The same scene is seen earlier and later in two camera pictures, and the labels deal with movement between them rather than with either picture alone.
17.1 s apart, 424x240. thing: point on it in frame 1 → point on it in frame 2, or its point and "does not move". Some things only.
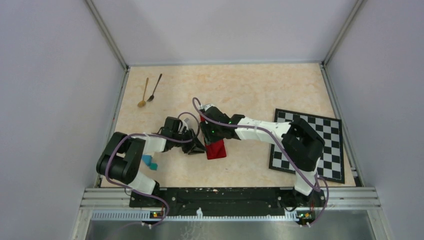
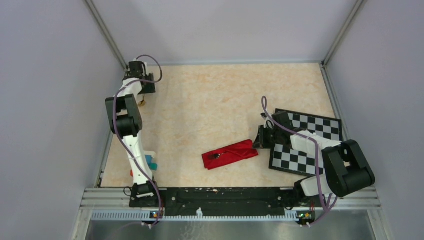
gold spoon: (143, 103) does not move
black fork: (152, 97) → (217, 155)
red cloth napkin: (216, 149) → (237, 151)
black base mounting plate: (159, 201) does not move
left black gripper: (194, 147) → (149, 89)
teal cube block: (153, 166) does not move
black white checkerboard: (330, 165) does not move
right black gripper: (205, 127) → (259, 143)
